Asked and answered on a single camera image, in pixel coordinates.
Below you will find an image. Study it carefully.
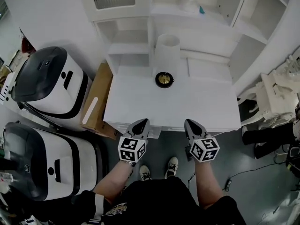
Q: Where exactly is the person's black clothing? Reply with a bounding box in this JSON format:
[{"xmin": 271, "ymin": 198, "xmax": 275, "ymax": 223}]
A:
[{"xmin": 71, "ymin": 176, "xmax": 247, "ymax": 225}]

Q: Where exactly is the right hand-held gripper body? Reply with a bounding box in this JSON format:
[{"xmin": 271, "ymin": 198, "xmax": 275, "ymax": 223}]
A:
[{"xmin": 183, "ymin": 119, "xmax": 221, "ymax": 164}]

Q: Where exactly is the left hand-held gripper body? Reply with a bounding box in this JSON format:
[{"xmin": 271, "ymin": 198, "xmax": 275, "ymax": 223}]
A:
[{"xmin": 118, "ymin": 118, "xmax": 150, "ymax": 165}]

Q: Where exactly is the person's left forearm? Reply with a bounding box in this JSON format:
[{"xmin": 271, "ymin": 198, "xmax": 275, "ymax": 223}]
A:
[{"xmin": 93, "ymin": 159, "xmax": 135, "ymax": 204}]

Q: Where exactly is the white ornate chair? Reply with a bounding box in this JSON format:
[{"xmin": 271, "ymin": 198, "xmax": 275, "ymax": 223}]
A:
[{"xmin": 236, "ymin": 54, "xmax": 300, "ymax": 129}]

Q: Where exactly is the brown cardboard box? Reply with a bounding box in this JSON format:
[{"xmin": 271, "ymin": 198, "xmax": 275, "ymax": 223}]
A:
[{"xmin": 80, "ymin": 62, "xmax": 123, "ymax": 141}]

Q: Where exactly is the clear plastic bag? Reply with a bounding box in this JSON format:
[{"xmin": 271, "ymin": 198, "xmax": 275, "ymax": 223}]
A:
[{"xmin": 180, "ymin": 0, "xmax": 207, "ymax": 16}]

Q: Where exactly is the white open shelf unit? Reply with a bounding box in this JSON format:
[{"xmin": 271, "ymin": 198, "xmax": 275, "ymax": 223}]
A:
[{"xmin": 217, "ymin": 0, "xmax": 300, "ymax": 98}]

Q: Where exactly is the black bag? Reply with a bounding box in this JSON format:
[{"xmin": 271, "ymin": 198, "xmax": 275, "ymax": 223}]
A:
[{"xmin": 285, "ymin": 143, "xmax": 300, "ymax": 173}]

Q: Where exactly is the black cable with power adapter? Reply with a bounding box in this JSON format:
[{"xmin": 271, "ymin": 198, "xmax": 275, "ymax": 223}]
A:
[{"xmin": 187, "ymin": 162, "xmax": 289, "ymax": 192}]

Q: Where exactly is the person's left shoe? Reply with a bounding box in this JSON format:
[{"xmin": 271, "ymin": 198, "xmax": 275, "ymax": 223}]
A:
[{"xmin": 139, "ymin": 165, "xmax": 152, "ymax": 181}]

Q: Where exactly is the person's shoe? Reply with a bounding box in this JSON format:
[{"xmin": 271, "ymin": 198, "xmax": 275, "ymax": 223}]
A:
[
  {"xmin": 139, "ymin": 165, "xmax": 152, "ymax": 181},
  {"xmin": 164, "ymin": 157, "xmax": 180, "ymax": 179}
]

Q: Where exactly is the person's right forearm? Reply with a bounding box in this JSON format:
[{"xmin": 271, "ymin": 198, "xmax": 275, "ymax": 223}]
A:
[{"xmin": 193, "ymin": 159, "xmax": 225, "ymax": 210}]

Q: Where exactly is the white and black robot housing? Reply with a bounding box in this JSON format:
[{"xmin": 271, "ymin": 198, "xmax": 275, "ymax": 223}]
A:
[
  {"xmin": 2, "ymin": 121, "xmax": 104, "ymax": 202},
  {"xmin": 10, "ymin": 46, "xmax": 94, "ymax": 132}
]

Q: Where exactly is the white table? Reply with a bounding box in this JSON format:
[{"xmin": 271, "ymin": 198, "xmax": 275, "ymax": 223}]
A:
[{"xmin": 103, "ymin": 59, "xmax": 242, "ymax": 140}]

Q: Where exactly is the clear plastic bottle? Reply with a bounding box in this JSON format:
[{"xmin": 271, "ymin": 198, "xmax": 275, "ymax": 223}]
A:
[{"xmin": 0, "ymin": 171, "xmax": 14, "ymax": 184}]

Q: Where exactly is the person's right shoe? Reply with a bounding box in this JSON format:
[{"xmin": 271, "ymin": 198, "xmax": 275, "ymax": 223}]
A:
[{"xmin": 164, "ymin": 157, "xmax": 180, "ymax": 179}]

